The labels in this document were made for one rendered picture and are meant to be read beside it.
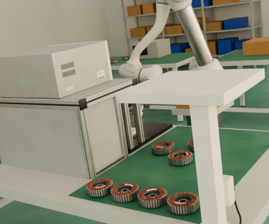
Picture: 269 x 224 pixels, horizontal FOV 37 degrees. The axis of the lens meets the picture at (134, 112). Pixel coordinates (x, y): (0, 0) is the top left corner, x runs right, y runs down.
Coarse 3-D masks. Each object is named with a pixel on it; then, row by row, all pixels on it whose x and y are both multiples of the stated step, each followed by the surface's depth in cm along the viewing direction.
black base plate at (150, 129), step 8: (144, 128) 238; (152, 128) 236; (160, 128) 234; (168, 128) 237; (136, 136) 226; (144, 136) 224; (152, 136) 223; (136, 144) 213; (144, 144) 217; (128, 152) 206
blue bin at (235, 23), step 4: (224, 20) 809; (228, 20) 804; (232, 20) 800; (236, 20) 796; (240, 20) 792; (244, 20) 805; (224, 24) 811; (228, 24) 807; (232, 24) 802; (236, 24) 798; (240, 24) 794; (244, 24) 805; (248, 24) 825; (228, 28) 809; (232, 28) 805; (236, 28) 800
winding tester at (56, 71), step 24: (48, 48) 210; (72, 48) 188; (96, 48) 201; (0, 72) 201; (24, 72) 190; (48, 72) 181; (72, 72) 188; (96, 72) 201; (0, 96) 206; (24, 96) 195; (48, 96) 186
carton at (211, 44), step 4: (208, 40) 868; (212, 40) 857; (216, 40) 846; (208, 44) 846; (212, 44) 840; (216, 44) 844; (212, 48) 843; (216, 48) 845; (212, 52) 846; (216, 52) 846
